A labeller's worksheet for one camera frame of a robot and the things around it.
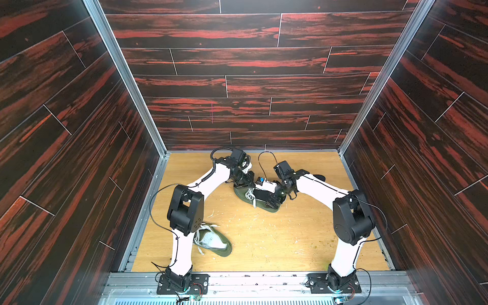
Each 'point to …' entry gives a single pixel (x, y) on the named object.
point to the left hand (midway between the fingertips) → (256, 185)
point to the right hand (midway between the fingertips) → (273, 194)
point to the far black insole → (320, 177)
